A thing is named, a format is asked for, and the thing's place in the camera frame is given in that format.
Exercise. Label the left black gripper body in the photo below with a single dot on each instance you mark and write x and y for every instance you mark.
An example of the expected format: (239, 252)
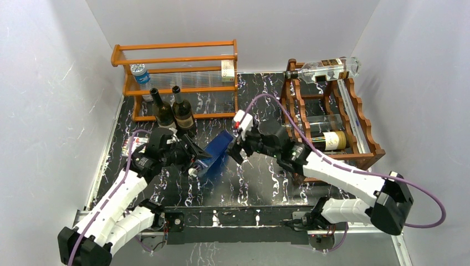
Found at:
(183, 158)

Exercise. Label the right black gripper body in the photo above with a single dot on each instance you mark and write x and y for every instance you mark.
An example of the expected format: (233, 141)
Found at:
(253, 143)

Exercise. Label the blue clear glass bottle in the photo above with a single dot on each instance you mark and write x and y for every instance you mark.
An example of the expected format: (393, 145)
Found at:
(216, 148)

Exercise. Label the green wine bottle silver cap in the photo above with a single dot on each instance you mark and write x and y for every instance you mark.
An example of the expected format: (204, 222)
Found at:
(182, 112)

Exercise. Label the green wine bottle black neck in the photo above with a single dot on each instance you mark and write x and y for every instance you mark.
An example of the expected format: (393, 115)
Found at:
(162, 111)

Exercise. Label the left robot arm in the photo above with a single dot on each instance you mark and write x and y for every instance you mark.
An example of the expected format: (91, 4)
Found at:
(107, 228)

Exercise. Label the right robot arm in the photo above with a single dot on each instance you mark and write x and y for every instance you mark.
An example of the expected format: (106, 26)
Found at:
(383, 203)

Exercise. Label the clear empty bottle on rack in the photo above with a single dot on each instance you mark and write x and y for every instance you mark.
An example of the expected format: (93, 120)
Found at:
(324, 123)

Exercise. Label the orange wooden shelf rack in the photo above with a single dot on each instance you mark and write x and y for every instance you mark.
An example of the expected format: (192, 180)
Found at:
(195, 67)

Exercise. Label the brown wooden wine rack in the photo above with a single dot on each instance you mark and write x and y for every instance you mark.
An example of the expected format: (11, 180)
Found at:
(322, 102)

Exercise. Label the gold foil wine bottle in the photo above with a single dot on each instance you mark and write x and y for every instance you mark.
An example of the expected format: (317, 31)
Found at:
(330, 141)

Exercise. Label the clear square liquor bottle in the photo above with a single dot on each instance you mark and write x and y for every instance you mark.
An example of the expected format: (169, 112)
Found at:
(330, 69)

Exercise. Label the pack of coloured markers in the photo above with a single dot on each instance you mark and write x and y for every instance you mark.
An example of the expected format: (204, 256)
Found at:
(135, 143)

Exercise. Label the small white box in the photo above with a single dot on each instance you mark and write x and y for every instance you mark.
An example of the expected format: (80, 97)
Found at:
(227, 71)

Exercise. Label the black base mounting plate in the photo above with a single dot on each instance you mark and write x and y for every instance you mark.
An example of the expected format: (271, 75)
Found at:
(252, 224)

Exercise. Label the blue lidded jar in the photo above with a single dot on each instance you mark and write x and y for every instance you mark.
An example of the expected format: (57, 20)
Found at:
(140, 73)

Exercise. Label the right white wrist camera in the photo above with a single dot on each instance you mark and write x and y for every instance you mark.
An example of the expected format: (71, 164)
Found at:
(242, 123)

